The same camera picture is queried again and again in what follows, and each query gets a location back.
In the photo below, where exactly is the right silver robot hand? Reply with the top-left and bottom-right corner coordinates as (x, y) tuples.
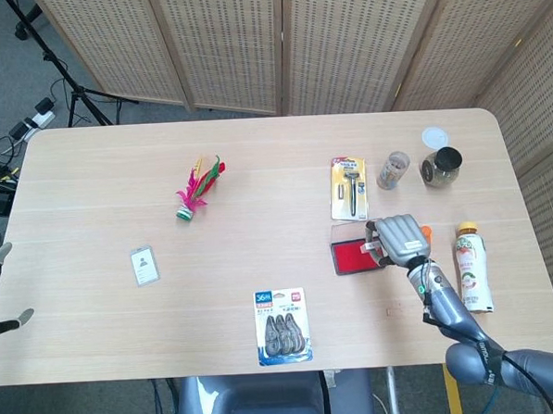
(363, 213), (434, 271)

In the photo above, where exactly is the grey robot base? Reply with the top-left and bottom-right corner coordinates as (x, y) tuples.
(173, 366), (376, 414)

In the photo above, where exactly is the red ink pad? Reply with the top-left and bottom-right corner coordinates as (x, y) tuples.
(327, 219), (388, 278)

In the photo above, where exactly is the clear plastic jar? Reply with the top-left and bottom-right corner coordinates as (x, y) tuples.
(376, 150), (412, 193)

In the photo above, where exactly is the yellow razor blister pack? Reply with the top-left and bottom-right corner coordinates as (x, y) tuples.
(327, 154), (370, 223)

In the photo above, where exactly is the yellow capped drink bottle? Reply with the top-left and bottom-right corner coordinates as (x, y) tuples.
(452, 220), (496, 315)

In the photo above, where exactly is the dark jar with black lid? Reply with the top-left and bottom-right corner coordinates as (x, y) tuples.
(417, 145), (466, 190)

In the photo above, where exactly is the white round lid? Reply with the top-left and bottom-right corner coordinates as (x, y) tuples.
(421, 125), (451, 150)

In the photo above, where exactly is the correction tape blister pack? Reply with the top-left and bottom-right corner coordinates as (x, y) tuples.
(251, 286), (314, 368)

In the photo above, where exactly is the metal table leg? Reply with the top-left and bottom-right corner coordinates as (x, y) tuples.
(385, 366), (403, 414)

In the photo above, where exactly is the clear ID badge holder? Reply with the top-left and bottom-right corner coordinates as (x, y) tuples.
(129, 244), (163, 288)

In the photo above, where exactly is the white power strip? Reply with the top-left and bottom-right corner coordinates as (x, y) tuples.
(22, 109), (57, 132)

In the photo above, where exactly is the colourful feather shuttlecock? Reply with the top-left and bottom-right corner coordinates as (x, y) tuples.
(172, 154), (230, 222)

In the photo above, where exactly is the black tripod stand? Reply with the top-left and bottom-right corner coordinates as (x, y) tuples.
(4, 0), (140, 132)

